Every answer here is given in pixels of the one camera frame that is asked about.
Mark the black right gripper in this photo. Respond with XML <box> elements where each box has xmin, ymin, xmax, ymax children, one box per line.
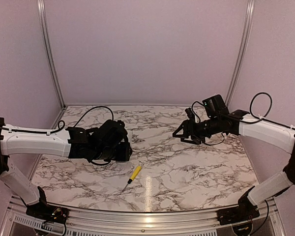
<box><xmin>173</xmin><ymin>116</ymin><xmax>221</xmax><ymax>145</ymax></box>

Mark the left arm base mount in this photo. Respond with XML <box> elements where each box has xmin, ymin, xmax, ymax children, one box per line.
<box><xmin>26</xmin><ymin>205</ymin><xmax>68</xmax><ymax>224</ymax></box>

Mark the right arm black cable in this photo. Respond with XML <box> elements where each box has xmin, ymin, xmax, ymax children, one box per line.
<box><xmin>191</xmin><ymin>92</ymin><xmax>295</xmax><ymax>146</ymax></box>

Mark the aluminium frame post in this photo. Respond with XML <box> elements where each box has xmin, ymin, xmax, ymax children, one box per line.
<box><xmin>36</xmin><ymin>0</ymin><xmax>66</xmax><ymax>109</ymax></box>
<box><xmin>226</xmin><ymin>0</ymin><xmax>256</xmax><ymax>106</ymax></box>

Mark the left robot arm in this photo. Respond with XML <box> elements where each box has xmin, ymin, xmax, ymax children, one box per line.
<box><xmin>0</xmin><ymin>118</ymin><xmax>132</xmax><ymax>219</ymax></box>

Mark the right aluminium frame post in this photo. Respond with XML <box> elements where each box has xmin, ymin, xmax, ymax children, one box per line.
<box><xmin>226</xmin><ymin>0</ymin><xmax>256</xmax><ymax>106</ymax></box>

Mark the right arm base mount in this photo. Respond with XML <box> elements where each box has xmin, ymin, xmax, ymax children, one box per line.
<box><xmin>217</xmin><ymin>206</ymin><xmax>260</xmax><ymax>225</ymax></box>

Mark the front aluminium rail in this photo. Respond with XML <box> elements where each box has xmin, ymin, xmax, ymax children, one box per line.
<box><xmin>0</xmin><ymin>195</ymin><xmax>286</xmax><ymax>236</ymax></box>

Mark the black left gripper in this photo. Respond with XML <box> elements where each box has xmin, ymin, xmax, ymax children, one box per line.
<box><xmin>93</xmin><ymin>141</ymin><xmax>132</xmax><ymax>161</ymax></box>

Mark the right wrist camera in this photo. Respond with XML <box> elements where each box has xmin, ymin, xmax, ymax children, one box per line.
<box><xmin>185</xmin><ymin>107</ymin><xmax>200</xmax><ymax>123</ymax></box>

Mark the left aluminium frame post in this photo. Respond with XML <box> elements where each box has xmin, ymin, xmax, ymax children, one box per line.
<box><xmin>36</xmin><ymin>0</ymin><xmax>66</xmax><ymax>109</ymax></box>

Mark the yellow handled screwdriver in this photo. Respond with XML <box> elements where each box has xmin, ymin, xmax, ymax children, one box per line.
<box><xmin>123</xmin><ymin>166</ymin><xmax>142</xmax><ymax>191</ymax></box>

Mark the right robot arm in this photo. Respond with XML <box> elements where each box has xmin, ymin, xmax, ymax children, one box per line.
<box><xmin>173</xmin><ymin>94</ymin><xmax>295</xmax><ymax>220</ymax></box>

